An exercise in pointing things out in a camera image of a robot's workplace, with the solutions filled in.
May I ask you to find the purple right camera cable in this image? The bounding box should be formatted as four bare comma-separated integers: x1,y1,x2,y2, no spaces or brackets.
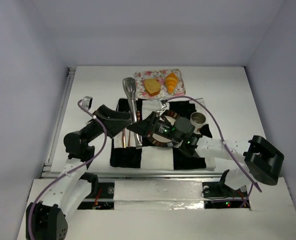
162,95,262,208

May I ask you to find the white foam front panel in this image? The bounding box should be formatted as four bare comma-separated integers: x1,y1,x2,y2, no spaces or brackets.
113,180,204,211

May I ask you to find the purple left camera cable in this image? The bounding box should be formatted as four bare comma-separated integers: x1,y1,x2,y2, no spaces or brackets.
25,99,108,238

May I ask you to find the orange croissant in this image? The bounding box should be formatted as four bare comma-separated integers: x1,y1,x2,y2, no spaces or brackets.
164,72,179,95

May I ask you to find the bread slice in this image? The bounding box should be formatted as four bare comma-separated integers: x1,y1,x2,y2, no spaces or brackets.
143,78,161,97

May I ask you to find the black white checkered cloth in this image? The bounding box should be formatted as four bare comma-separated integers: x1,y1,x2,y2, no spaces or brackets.
110,98,216,171

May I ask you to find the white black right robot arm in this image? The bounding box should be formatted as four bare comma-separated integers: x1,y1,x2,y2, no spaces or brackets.
127,111,284,190

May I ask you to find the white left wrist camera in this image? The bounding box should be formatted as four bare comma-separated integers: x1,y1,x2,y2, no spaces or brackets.
81,96,93,110

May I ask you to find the dark rimmed ceramic plate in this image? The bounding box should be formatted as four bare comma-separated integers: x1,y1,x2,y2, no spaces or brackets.
145,110,182,148

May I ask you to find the copper table knife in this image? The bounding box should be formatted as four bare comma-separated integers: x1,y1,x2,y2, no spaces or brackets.
122,129,127,148

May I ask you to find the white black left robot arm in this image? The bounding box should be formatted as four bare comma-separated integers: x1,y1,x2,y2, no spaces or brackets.
26,105,132,240

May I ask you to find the aluminium frame rail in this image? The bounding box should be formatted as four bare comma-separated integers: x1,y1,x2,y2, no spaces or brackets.
40,67,77,179

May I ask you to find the floral rectangular tray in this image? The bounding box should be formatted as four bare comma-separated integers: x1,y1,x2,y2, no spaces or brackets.
134,69,186,99

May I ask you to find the purple camera cable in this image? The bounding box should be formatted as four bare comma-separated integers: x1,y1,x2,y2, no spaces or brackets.
25,99,108,238
162,95,262,208

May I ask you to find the copper spoon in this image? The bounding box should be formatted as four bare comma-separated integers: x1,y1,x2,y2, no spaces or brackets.
127,130,131,148

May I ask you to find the steel cup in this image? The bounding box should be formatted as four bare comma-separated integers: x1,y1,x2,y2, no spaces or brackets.
190,112,206,132

